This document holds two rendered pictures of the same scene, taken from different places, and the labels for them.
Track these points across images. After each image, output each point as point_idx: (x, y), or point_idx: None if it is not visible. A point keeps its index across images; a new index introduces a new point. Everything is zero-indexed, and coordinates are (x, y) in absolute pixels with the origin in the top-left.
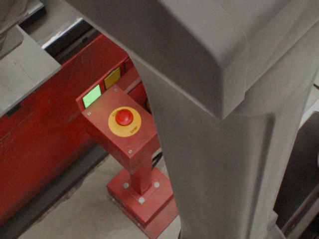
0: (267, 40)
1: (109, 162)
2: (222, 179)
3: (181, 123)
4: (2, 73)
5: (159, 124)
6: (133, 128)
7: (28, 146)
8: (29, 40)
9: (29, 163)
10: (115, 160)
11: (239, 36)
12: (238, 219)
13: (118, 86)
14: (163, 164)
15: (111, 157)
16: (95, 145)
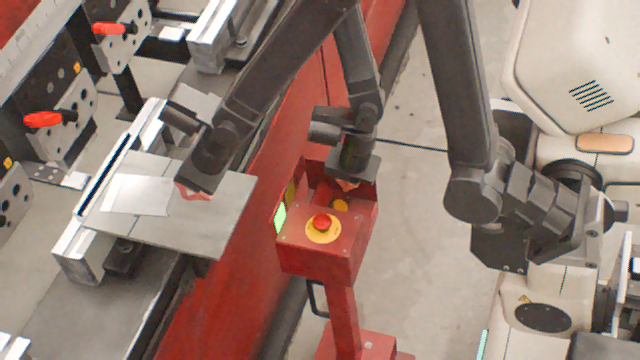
0: None
1: (293, 358)
2: (460, 41)
3: (439, 23)
4: (209, 205)
5: (428, 38)
6: (335, 230)
7: (218, 329)
8: None
9: (221, 357)
10: (299, 351)
11: None
12: (473, 70)
13: (297, 202)
14: (360, 328)
15: (293, 351)
16: (266, 342)
